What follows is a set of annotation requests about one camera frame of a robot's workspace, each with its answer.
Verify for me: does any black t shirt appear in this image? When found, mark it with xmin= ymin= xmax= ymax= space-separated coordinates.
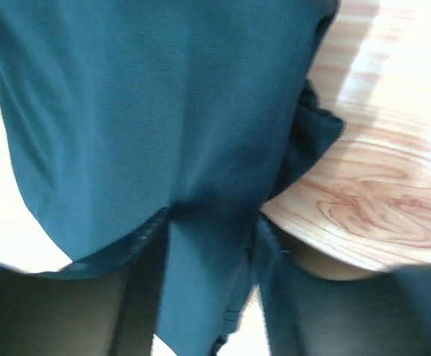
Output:
xmin=0 ymin=1 xmax=343 ymax=355

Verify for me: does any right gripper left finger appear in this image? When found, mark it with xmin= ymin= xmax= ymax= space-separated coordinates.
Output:
xmin=0 ymin=209 xmax=168 ymax=356

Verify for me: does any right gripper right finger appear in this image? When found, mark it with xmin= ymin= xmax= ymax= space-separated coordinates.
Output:
xmin=254 ymin=218 xmax=431 ymax=356

